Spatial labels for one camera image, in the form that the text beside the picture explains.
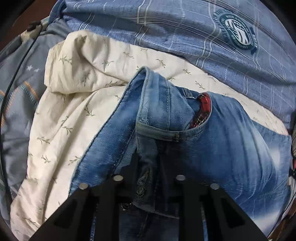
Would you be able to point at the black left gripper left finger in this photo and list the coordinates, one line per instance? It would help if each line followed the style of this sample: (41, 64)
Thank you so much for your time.
(90, 213)

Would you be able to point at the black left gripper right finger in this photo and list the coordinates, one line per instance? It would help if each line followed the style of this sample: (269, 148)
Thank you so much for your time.
(205, 211)

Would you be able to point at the blue denim jeans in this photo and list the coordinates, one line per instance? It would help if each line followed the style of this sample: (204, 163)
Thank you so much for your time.
(203, 136)

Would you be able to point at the grey-blue patterned pillow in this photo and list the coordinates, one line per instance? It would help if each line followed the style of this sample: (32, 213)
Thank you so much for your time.
(22, 86)

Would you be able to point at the cream leaf-print bedsheet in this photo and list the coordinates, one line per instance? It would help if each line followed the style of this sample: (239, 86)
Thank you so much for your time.
(85, 76)

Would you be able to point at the dark brown wooden headboard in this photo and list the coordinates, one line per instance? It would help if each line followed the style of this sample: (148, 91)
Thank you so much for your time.
(16, 16)

